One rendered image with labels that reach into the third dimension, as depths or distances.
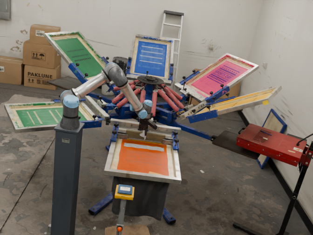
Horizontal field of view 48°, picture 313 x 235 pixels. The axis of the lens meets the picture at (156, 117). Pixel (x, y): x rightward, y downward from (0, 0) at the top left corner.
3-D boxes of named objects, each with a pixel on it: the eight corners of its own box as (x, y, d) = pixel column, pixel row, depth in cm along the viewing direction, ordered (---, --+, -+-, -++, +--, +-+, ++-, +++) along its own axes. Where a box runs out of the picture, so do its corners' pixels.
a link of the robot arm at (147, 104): (142, 99, 307) (151, 99, 310) (140, 110, 311) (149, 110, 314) (145, 102, 300) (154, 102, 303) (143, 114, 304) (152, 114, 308)
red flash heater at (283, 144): (307, 152, 346) (311, 141, 341) (300, 170, 307) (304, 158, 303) (247, 132, 370) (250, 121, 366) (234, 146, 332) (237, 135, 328)
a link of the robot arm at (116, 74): (122, 67, 264) (151, 114, 291) (118, 64, 274) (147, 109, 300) (109, 76, 264) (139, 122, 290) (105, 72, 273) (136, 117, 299)
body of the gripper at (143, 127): (138, 127, 319) (140, 114, 314) (148, 127, 319) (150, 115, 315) (138, 130, 312) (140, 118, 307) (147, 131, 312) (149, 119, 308)
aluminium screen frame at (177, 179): (180, 184, 266) (181, 180, 265) (103, 174, 262) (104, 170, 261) (174, 138, 339) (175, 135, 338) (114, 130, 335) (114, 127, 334)
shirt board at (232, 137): (264, 151, 364) (266, 144, 361) (254, 166, 330) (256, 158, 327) (153, 112, 418) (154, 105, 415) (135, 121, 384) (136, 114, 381)
